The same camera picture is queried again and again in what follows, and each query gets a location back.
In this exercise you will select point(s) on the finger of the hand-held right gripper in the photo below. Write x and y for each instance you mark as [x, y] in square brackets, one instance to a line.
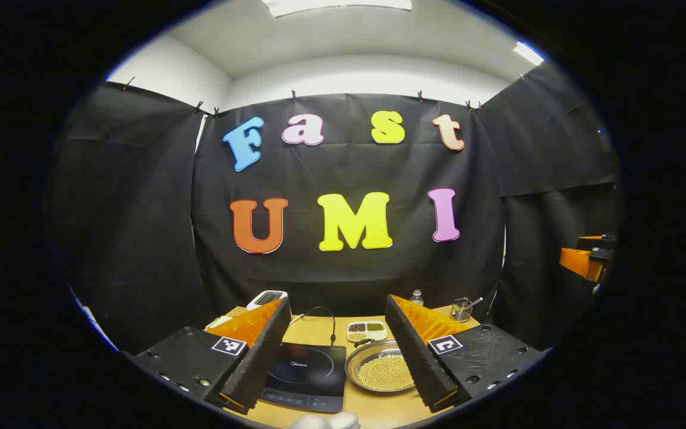
[599, 242]
[578, 262]

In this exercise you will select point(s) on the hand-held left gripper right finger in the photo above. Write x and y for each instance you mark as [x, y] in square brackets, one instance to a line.
[414, 357]

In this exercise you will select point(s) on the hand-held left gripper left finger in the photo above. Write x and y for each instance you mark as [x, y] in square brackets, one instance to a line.
[259, 363]

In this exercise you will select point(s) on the black induction cooktop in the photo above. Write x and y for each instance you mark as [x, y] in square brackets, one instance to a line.
[313, 369]

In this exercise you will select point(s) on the stainless steel pot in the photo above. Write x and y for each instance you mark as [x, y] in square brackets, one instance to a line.
[358, 363]

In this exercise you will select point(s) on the large pile of soybeans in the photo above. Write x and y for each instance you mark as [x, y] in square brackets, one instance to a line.
[382, 372]

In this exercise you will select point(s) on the white divided tray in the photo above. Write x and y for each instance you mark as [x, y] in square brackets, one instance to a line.
[376, 335]

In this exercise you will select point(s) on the green tea bottle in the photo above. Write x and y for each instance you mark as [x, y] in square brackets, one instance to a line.
[417, 300]

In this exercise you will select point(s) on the small pile of soybeans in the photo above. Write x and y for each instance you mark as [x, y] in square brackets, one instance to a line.
[356, 336]

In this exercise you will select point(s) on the white toaster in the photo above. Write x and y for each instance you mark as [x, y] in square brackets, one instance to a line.
[265, 298]

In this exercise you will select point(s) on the metal spoon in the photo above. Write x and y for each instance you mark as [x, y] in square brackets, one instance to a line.
[477, 301]

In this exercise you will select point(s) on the ceiling light panel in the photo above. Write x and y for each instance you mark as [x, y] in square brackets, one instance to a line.
[527, 52]
[331, 5]

